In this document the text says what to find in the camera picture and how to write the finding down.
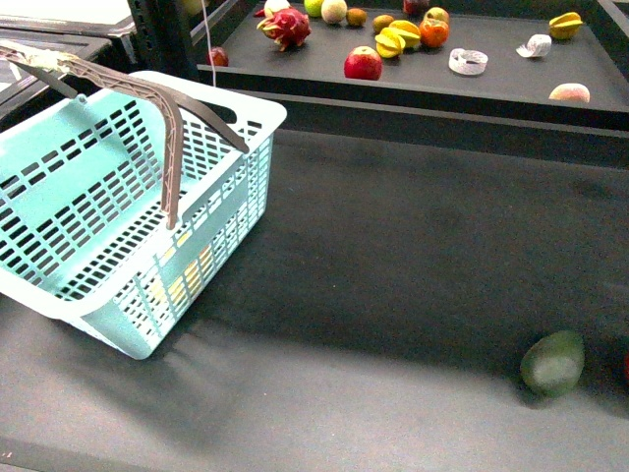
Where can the yellow starfruit far right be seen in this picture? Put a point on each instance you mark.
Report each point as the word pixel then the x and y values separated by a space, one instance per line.
pixel 565 26

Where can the orange persimmon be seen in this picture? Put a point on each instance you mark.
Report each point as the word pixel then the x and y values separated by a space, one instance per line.
pixel 434 33

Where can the small red fruit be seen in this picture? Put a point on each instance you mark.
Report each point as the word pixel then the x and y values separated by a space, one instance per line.
pixel 217 56

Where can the black metal rack post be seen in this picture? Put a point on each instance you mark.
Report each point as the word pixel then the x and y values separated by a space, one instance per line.
pixel 163 37

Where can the pink peach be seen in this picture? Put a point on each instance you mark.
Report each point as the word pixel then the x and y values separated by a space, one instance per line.
pixel 571 92

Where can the white fruit behind dragonfruit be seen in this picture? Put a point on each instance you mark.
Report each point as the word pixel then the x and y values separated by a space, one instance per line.
pixel 271 7

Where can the light blue plastic basket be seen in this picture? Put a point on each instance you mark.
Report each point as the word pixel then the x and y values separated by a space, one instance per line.
pixel 95 188

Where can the red yellow apple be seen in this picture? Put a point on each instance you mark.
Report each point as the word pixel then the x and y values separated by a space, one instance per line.
pixel 437 14

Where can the green apple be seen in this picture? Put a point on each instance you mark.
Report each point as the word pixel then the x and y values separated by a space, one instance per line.
pixel 313 8

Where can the dark purple fruit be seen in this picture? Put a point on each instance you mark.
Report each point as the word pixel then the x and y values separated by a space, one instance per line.
pixel 415 8

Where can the beige round melon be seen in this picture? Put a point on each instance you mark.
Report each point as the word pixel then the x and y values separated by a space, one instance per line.
pixel 333 12

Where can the yellow mango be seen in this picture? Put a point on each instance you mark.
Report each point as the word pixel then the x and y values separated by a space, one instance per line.
pixel 182 270

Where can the yellow starfruit front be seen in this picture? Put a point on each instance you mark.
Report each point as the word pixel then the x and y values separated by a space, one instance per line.
pixel 389 43

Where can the brown kiwi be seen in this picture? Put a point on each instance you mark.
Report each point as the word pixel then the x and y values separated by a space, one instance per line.
pixel 380 22
pixel 356 17

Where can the yellow starfruit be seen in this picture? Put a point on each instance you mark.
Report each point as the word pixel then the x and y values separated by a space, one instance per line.
pixel 565 26
pixel 389 43
pixel 409 31

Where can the green avocado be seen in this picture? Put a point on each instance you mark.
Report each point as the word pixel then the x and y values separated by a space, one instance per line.
pixel 553 366

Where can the black display tray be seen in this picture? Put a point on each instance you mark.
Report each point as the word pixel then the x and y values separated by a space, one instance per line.
pixel 477 71

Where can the pink dragon fruit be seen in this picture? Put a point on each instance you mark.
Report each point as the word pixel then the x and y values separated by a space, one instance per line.
pixel 287 27

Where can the yellow starfruit behind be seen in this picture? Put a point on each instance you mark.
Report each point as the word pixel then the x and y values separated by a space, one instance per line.
pixel 409 31

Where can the brown kiwi right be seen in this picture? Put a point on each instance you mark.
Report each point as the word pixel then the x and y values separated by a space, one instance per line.
pixel 380 22

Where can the brown kiwi left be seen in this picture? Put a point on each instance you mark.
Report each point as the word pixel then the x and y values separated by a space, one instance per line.
pixel 356 17

